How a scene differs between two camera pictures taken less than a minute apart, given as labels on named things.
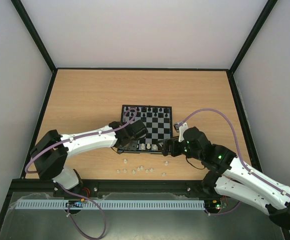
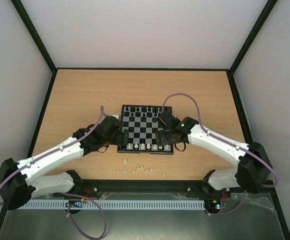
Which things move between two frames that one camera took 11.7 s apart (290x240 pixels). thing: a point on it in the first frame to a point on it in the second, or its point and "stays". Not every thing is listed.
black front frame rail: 188,186 stays
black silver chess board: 158,121 stays
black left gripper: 134,145 to 119,140
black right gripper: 168,146 to 162,135
